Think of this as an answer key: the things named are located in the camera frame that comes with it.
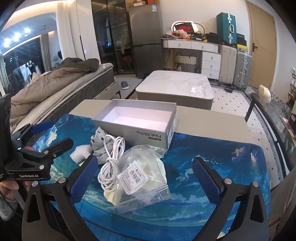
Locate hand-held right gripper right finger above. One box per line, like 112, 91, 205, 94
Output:
192, 156, 270, 241

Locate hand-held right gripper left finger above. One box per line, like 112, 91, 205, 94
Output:
22, 155, 99, 241

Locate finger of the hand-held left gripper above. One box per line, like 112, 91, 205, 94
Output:
16, 138, 74, 173
10, 120, 55, 151

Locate white packet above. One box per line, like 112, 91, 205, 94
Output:
70, 145, 93, 163

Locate white cable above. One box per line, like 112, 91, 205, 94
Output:
97, 135, 126, 193

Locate grey dotted sock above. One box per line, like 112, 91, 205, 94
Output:
90, 127, 116, 164

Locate pale yellow cloth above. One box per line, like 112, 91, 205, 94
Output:
104, 158, 168, 205

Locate clear plastic bag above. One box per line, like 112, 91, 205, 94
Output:
117, 145, 170, 214

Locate grey cardboard box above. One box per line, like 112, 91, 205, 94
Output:
92, 99, 177, 149

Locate person's left forearm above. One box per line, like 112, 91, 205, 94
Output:
0, 180, 26, 223

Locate beige blanket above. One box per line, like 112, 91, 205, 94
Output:
9, 67, 93, 121

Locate blue printed desk mat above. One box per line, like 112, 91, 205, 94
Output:
14, 115, 271, 241

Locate grey quilted mattress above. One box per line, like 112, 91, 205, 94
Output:
11, 62, 115, 130

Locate dark olive jacket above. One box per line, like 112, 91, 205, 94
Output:
52, 57, 100, 73

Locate grey low bench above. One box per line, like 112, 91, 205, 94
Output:
96, 78, 145, 100

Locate dark marble side table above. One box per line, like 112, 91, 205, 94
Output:
245, 91, 296, 163

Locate marble coffee table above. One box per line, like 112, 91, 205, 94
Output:
135, 70, 214, 110

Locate cream crumpled bag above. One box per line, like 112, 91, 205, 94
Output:
258, 85, 271, 103

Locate dark glass cabinet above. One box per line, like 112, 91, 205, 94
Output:
91, 0, 134, 75

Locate silver suitcase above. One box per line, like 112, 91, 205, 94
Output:
232, 50, 252, 91

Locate beige suitcase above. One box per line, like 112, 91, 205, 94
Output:
218, 44, 237, 86

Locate white dresser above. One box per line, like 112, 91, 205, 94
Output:
162, 38, 222, 79

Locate white woven basket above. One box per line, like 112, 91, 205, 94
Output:
174, 52, 197, 73

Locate grey fridge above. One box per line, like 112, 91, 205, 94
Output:
128, 4, 166, 79

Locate teal suitcase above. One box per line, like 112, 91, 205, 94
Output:
216, 13, 237, 44

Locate oval vanity mirror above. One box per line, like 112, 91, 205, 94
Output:
171, 20, 205, 35

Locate wooden door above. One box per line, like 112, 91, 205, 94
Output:
246, 0, 278, 90

